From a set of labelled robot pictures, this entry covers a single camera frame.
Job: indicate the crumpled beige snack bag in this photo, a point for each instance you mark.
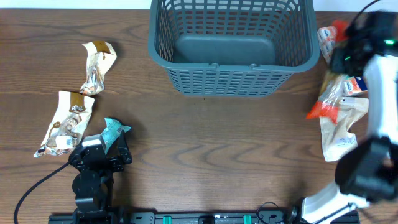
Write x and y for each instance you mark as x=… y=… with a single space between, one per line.
x=100 y=59

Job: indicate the teal snack packet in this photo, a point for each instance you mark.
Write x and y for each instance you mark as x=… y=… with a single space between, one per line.
x=112 y=132

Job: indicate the beige paper pouch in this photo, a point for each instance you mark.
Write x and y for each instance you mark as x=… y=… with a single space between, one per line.
x=336 y=138

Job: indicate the multicolour tissue pack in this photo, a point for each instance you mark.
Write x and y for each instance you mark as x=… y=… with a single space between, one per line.
x=327 y=36

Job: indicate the orange spaghetti packet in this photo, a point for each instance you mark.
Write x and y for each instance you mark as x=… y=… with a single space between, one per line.
x=331 y=91

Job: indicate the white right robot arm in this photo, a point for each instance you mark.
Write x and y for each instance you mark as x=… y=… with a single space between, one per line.
x=368 y=173

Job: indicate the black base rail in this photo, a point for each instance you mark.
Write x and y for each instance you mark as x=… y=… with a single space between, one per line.
x=268 y=216

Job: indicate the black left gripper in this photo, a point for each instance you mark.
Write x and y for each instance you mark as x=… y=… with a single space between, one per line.
x=122 y=147

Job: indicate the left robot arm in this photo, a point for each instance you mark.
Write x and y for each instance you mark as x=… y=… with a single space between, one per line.
x=93 y=186

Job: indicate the beige brown snack bag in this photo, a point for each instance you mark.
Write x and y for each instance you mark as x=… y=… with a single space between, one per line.
x=68 y=125

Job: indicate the grey plastic basket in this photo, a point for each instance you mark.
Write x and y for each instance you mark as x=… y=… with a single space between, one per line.
x=232 y=47

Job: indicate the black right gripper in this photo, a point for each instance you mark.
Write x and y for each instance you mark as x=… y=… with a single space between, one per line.
x=336 y=64

